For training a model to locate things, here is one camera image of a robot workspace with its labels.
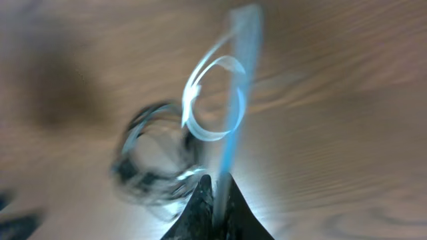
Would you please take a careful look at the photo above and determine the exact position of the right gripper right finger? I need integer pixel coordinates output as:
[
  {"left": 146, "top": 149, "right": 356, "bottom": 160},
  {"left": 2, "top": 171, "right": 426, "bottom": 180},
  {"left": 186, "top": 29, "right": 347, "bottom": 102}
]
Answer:
[{"left": 220, "top": 173, "right": 274, "bottom": 240}]

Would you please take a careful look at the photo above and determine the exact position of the black usb cable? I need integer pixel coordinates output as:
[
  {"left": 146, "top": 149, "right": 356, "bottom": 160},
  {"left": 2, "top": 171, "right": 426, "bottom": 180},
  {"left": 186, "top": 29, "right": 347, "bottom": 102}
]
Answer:
[{"left": 109, "top": 99, "right": 207, "bottom": 207}]

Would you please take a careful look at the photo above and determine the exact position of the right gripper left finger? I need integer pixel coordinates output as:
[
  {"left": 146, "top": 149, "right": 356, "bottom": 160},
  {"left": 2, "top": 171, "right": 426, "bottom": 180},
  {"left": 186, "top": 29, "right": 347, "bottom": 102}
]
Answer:
[{"left": 161, "top": 175, "right": 214, "bottom": 240}]

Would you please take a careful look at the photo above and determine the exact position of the white usb cable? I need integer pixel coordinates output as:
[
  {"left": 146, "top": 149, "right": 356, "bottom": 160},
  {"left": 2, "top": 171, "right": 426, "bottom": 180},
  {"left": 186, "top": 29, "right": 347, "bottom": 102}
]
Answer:
[{"left": 179, "top": 3, "right": 264, "bottom": 227}]

